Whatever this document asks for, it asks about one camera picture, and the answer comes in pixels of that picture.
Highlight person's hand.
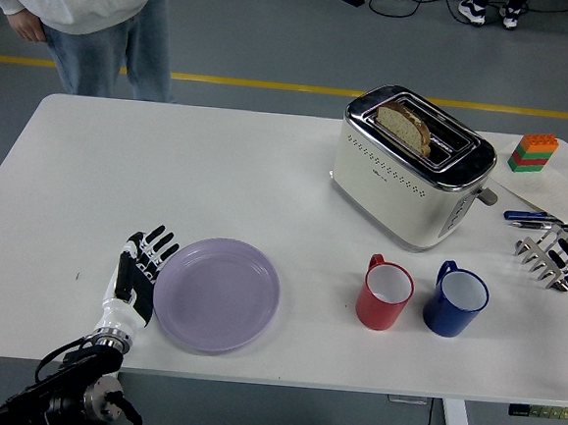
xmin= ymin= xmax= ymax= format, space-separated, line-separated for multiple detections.
xmin=9 ymin=7 xmax=48 ymax=44

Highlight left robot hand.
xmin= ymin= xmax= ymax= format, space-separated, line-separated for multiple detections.
xmin=92 ymin=220 xmax=182 ymax=339

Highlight purple plate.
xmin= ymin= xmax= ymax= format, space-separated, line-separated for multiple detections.
xmin=148 ymin=233 xmax=285 ymax=361

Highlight bread slice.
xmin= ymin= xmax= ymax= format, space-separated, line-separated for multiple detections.
xmin=371 ymin=100 xmax=437 ymax=159

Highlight metal toast rack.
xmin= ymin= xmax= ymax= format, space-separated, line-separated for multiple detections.
xmin=510 ymin=223 xmax=568 ymax=293

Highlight black pen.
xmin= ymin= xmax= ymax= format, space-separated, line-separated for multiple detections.
xmin=506 ymin=218 xmax=568 ymax=235

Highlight blue pen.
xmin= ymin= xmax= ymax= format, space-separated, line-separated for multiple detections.
xmin=503 ymin=208 xmax=563 ymax=226

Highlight table control panel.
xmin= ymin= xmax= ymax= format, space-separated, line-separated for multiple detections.
xmin=507 ymin=402 xmax=568 ymax=422

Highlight white paper sheet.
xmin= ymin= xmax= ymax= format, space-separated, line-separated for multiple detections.
xmin=488 ymin=149 xmax=568 ymax=224

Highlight blue mug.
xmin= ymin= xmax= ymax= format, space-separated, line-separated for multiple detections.
xmin=420 ymin=257 xmax=492 ymax=342

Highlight toy brick stack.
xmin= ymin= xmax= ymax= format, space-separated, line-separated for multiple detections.
xmin=506 ymin=130 xmax=561 ymax=177

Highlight red mug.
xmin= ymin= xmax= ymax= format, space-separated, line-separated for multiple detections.
xmin=353 ymin=251 xmax=417 ymax=335

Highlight cream and chrome toaster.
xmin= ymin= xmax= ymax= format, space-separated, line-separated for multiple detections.
xmin=324 ymin=80 xmax=507 ymax=260

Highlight black floor cables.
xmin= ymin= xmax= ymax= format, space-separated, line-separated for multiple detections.
xmin=367 ymin=0 xmax=462 ymax=24

